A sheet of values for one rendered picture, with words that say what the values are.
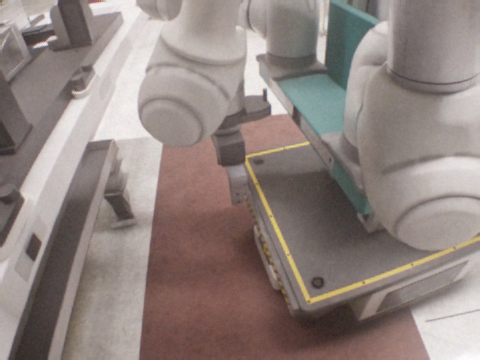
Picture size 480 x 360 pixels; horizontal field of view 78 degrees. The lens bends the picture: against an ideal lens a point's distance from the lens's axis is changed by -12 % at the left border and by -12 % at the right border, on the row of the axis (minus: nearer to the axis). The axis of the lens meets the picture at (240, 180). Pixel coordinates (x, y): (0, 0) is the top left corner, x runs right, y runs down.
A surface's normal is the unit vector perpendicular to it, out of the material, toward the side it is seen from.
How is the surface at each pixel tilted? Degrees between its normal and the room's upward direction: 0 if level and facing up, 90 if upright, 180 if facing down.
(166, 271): 0
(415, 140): 76
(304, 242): 0
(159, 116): 102
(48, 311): 0
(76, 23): 90
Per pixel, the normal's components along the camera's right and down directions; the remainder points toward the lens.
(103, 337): -0.07, -0.72
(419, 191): -0.69, 0.13
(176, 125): -0.20, 0.78
